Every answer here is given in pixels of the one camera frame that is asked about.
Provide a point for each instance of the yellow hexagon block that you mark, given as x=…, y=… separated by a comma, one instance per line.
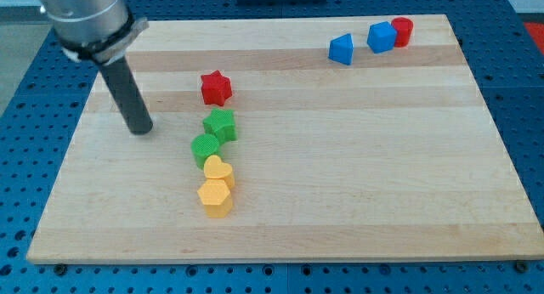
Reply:
x=216, y=198

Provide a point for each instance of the green star block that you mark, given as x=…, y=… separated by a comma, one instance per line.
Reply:
x=221, y=124

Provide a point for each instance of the blue triangular block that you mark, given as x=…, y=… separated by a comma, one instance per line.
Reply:
x=341, y=49

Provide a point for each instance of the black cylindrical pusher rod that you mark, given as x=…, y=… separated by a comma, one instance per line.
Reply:
x=125, y=92

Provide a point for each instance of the red cylinder block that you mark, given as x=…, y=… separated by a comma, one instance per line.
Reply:
x=404, y=27

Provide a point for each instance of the blue cube block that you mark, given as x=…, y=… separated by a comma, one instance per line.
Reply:
x=381, y=37

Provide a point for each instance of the yellow heart block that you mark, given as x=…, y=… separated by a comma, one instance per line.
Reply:
x=216, y=168

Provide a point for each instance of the green cylinder block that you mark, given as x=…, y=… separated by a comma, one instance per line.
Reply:
x=203, y=146

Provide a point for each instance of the red star block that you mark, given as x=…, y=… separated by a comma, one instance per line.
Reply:
x=215, y=88

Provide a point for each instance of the wooden board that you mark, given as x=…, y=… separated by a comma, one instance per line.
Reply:
x=394, y=158

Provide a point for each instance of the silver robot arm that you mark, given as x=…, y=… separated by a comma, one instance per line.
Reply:
x=96, y=30

